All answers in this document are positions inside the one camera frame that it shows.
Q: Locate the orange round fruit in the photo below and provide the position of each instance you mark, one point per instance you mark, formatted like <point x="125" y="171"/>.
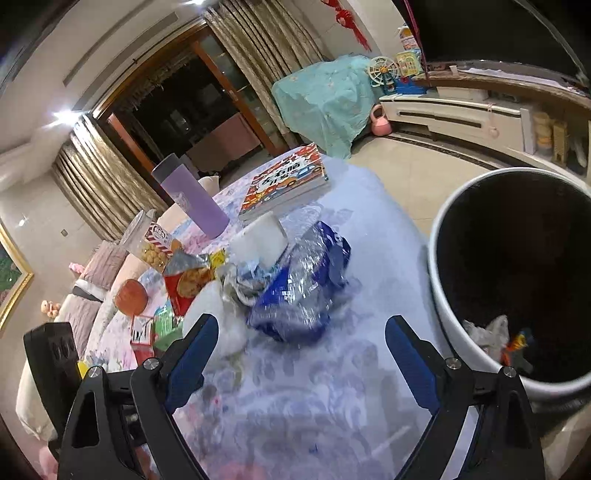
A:
<point x="131" y="297"/>

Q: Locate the purple water bottle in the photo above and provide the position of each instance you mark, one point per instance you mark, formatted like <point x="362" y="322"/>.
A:
<point x="194" y="203"/>

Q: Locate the green packet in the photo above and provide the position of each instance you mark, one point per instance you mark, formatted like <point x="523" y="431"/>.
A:
<point x="166" y="327"/>

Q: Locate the colourful children's book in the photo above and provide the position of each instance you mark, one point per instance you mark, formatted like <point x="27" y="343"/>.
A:
<point x="281" y="177"/>

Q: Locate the white pink toy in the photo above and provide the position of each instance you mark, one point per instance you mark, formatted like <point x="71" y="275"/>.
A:
<point x="408" y="39"/>

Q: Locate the pink grey pillow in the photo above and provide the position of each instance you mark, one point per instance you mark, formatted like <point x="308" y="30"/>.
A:
<point x="104" y="265"/>

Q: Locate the person's left forearm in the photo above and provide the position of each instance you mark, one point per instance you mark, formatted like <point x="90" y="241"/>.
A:
<point x="48" y="464"/>

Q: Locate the white trash bin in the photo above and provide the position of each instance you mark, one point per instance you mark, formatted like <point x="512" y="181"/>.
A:
<point x="443" y="295"/>

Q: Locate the white foam block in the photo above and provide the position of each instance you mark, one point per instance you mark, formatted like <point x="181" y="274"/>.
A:
<point x="258" y="235"/>

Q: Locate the colourful toy play board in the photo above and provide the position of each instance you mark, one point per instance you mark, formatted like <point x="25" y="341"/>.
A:
<point x="408" y="64"/>

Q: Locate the white plastic bag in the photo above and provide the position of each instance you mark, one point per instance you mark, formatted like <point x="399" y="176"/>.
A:
<point x="485" y="332"/>
<point x="212" y="318"/>

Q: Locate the small red white box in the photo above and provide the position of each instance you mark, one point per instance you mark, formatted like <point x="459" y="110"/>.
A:
<point x="141" y="332"/>

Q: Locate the blue toy base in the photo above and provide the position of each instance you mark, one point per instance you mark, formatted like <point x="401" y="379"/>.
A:
<point x="408" y="86"/>

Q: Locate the silver wrapper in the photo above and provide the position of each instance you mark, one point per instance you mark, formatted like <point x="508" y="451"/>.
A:
<point x="240" y="281"/>

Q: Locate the small colourful wrapper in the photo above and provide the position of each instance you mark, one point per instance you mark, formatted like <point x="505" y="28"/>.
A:
<point x="515" y="346"/>

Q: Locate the blue plastic bag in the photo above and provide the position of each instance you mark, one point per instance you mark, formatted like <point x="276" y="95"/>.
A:
<point x="304" y="295"/>

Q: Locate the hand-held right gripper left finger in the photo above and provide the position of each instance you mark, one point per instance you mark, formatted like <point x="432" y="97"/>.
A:
<point x="194" y="350"/>

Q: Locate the book with white page edges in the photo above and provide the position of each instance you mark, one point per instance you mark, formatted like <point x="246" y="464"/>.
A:
<point x="295" y="201"/>

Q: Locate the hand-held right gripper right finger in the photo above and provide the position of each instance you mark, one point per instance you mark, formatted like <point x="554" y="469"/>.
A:
<point x="415" y="364"/>

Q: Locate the gold framed painting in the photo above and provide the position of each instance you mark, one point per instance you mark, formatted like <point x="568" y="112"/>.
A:
<point x="9" y="281"/>

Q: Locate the pink toy kettle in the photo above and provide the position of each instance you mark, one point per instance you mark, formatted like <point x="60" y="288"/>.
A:
<point x="381" y="122"/>

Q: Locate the white television cabinet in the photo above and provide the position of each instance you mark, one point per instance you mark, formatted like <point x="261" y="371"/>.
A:
<point x="461" y="115"/>

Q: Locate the red knot wall decoration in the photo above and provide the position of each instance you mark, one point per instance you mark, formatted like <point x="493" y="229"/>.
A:
<point x="346" y="18"/>

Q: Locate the toy ferris wheel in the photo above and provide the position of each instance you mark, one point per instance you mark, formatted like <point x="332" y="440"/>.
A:
<point x="381" y="74"/>

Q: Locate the small doll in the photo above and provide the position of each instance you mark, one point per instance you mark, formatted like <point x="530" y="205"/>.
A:
<point x="51" y="309"/>

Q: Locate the yellow foil wrapper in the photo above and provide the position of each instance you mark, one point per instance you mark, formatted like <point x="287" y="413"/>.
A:
<point x="217" y="258"/>

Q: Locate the black television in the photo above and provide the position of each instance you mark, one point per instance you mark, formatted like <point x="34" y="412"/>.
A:
<point x="485" y="32"/>

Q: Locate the teal cover cloth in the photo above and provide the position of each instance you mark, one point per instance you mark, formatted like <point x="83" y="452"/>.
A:
<point x="323" y="101"/>

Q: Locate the clear popcorn snack jar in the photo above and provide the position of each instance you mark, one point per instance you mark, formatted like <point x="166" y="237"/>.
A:
<point x="154" y="249"/>

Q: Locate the gold patterned curtain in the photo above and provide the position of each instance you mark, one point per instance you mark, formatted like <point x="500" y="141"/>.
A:
<point x="268" y="41"/>
<point x="101" y="175"/>

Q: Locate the glass sliding door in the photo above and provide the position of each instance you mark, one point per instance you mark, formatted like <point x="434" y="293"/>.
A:
<point x="184" y="106"/>

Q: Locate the red cookie snack packet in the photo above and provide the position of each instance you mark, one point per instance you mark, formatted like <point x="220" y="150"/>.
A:
<point x="184" y="288"/>

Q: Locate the yellow tins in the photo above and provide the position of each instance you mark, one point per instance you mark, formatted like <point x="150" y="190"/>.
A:
<point x="542" y="134"/>

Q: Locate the beige sofa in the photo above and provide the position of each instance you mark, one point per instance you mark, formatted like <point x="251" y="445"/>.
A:
<point x="32" y="397"/>

